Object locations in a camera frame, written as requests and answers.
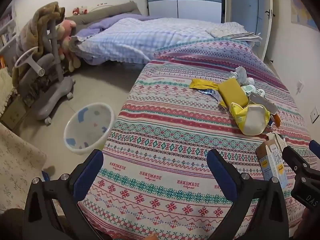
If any brown fleece blanket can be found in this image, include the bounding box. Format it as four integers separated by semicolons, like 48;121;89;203
16;2;66;55

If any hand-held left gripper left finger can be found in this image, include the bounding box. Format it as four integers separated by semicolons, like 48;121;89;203
22;149;104;240

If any pink plush toy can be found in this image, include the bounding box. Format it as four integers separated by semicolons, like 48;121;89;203
56;19;82;72

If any yellow snack bag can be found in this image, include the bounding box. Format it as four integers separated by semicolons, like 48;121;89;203
229;102;272;136

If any blue checked duvet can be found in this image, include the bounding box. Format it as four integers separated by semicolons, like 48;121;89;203
70;17;250;64

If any purple bed sheet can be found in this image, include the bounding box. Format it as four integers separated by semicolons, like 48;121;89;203
75;14;163;38

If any stack of papers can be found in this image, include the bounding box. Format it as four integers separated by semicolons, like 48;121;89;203
210;29;263;43

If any blue white door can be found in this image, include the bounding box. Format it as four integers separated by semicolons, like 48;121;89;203
225;0;273;60

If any yellow box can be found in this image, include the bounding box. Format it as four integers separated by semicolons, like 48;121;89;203
217;77;250;108

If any white bookshelf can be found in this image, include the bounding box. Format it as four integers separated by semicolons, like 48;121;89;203
0;5;18;68

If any grey bolster pillow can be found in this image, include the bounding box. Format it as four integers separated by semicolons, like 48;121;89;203
65;1;142;25

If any cream lace cloth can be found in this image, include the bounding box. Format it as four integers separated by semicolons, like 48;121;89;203
0;124;48;213

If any wall map poster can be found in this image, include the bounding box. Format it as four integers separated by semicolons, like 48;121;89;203
289;0;314;32

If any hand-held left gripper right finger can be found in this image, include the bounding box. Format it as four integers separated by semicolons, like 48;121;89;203
207;149;292;240

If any blue white wardrobe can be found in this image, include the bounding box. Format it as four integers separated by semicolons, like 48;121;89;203
145;0;225;23

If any flat yellow wrapper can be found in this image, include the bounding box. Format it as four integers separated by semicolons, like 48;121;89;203
189;78;222;100

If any large crumpled white tissue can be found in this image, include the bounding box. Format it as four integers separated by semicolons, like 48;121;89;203
230;66;248;84

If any patterned striped blanket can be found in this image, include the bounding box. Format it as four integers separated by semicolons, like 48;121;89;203
77;37;313;240

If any grey swivel chair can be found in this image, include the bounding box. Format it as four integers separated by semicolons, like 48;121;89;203
12;17;75;124

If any brown blue drink carton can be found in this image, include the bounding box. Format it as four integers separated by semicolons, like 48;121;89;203
255;132;288;189

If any white plastic waste bin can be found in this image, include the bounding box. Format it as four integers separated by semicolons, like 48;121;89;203
63;102;115;155

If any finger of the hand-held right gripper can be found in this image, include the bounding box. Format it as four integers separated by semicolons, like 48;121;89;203
282;145;320;180
309;139;320;159

